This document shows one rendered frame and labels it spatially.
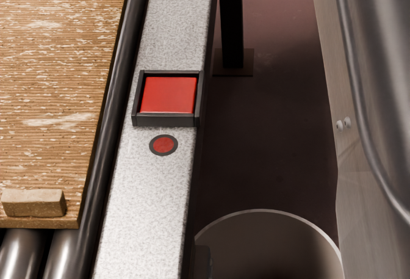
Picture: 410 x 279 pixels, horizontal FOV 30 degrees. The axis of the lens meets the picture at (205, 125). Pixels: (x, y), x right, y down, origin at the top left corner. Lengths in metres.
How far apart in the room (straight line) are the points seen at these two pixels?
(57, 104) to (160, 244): 0.22
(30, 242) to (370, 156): 0.62
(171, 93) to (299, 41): 1.53
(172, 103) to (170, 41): 0.13
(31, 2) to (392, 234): 0.89
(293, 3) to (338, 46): 2.34
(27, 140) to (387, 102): 0.69
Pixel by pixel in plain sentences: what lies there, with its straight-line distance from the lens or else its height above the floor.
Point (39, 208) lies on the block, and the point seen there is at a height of 0.95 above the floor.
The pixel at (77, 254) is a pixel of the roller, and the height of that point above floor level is 0.92.
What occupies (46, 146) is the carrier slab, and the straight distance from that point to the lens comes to 0.82.
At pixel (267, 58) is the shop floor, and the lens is 2.31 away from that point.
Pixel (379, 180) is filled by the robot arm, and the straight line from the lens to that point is 0.17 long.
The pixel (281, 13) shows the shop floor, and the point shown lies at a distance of 2.48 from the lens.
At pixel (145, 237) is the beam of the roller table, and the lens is 0.75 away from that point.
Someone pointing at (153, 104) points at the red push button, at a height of 0.93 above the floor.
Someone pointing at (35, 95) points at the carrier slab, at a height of 0.94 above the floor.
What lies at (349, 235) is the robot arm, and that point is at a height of 1.36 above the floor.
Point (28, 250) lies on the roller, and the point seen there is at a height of 0.92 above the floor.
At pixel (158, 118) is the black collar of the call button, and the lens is 0.84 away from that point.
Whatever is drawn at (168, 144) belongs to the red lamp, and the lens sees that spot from 0.83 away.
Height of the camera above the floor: 1.52
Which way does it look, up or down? 46 degrees down
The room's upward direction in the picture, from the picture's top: 5 degrees counter-clockwise
